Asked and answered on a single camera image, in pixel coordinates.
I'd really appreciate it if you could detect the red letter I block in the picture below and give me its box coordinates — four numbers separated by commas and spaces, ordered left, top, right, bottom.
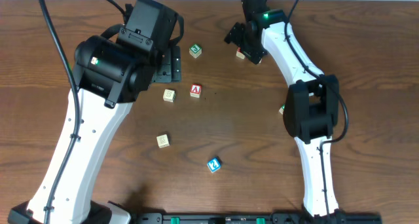
236, 48, 246, 60

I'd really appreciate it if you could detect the red letter A block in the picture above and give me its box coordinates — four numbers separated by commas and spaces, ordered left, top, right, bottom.
190, 84, 202, 98

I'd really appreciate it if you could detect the blue number 2 block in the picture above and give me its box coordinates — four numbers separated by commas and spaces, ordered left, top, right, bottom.
207, 157, 221, 173

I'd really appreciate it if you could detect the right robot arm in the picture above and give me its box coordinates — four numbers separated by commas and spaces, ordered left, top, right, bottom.
225, 0, 339, 217

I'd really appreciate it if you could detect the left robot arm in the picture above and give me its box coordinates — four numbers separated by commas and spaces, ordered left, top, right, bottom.
7, 0, 184, 223

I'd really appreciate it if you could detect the plain wooden block centre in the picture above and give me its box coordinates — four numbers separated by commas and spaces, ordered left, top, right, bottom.
163, 89, 175, 103

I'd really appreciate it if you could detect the plain wooden block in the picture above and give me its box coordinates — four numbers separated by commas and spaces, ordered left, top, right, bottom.
163, 89, 175, 103
156, 134, 170, 148

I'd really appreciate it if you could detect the green letter J block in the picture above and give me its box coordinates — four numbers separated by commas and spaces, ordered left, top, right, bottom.
189, 44, 202, 58

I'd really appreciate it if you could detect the plain wooden block lower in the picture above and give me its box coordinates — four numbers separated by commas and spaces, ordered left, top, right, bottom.
156, 134, 170, 148

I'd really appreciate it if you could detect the green number 4 block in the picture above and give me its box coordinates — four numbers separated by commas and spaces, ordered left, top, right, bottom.
279, 104, 285, 115

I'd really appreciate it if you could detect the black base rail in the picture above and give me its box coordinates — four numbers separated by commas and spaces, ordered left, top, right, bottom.
130, 211, 382, 224

